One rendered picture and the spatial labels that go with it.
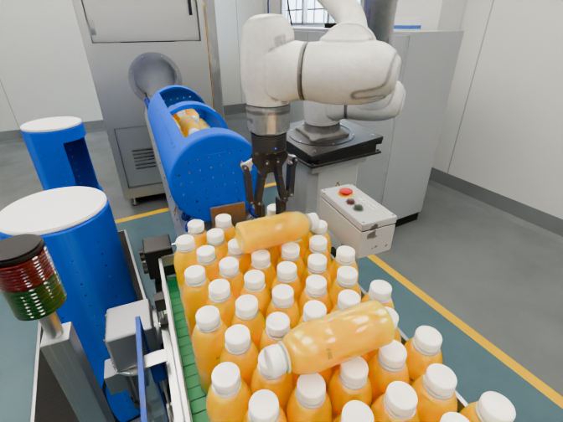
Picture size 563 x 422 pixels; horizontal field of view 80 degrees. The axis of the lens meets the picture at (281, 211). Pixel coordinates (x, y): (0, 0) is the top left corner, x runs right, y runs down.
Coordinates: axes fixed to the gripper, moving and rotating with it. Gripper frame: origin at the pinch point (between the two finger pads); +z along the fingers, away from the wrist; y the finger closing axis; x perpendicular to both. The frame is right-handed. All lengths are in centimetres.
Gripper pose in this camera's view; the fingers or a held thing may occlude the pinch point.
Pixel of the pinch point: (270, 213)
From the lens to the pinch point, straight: 80.7
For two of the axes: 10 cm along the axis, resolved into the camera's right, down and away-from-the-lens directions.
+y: -9.2, 2.0, -3.4
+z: 0.0, 8.7, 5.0
